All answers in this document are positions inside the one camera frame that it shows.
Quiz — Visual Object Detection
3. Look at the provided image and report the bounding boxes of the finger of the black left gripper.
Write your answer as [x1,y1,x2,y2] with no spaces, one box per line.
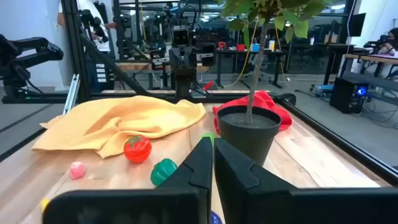
[150,46,186,72]
[185,42,218,72]

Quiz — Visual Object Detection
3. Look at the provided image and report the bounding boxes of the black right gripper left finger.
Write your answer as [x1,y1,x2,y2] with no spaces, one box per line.
[42,136,215,224]

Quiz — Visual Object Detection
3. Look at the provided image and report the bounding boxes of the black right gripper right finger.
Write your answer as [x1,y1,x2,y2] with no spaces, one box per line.
[213,138,398,224]

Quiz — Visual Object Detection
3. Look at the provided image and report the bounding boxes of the dark green toy bell pepper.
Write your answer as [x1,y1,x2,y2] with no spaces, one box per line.
[150,158,178,187]

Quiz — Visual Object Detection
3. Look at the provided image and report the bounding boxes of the purple toy eggplant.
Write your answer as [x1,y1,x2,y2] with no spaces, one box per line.
[210,210,223,224]

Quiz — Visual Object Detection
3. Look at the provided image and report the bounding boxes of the red toy tomato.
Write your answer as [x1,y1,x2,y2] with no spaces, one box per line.
[123,135,152,164]

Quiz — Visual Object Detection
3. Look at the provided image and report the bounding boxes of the pink toy vegetable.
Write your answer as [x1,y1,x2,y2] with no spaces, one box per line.
[68,161,86,180]

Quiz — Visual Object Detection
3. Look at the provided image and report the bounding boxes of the green potted plant black pot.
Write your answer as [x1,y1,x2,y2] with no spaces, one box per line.
[216,0,335,167]

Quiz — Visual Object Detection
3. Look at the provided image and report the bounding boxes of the black work table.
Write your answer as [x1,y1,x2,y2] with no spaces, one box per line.
[216,48,289,90]

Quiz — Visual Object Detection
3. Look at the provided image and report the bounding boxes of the yellow cloth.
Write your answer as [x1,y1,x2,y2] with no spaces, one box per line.
[30,95,208,159]

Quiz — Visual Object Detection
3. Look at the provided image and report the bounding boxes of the red cloth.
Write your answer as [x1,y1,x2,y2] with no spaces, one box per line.
[213,90,293,134]

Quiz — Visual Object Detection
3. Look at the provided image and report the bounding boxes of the person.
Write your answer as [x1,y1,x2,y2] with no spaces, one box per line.
[377,27,398,57]
[57,0,113,54]

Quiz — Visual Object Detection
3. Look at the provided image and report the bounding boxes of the black computer tower blue light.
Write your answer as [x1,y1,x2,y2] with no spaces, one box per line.
[329,77,369,114]

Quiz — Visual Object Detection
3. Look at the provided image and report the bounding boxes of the black monitor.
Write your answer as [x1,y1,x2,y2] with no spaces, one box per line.
[349,12,367,37]

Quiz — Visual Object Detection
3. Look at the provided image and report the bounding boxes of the wooden desk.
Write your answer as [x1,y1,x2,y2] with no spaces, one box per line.
[340,52,398,78]

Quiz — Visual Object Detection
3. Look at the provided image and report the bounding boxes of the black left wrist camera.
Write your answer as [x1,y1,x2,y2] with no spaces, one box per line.
[172,25,190,47]

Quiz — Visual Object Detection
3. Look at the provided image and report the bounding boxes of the yellow cable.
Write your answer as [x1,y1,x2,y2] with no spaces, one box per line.
[223,18,259,88]

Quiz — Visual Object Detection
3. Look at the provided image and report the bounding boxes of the silver aluminium rail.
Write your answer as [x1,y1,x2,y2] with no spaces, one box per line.
[63,73,81,115]

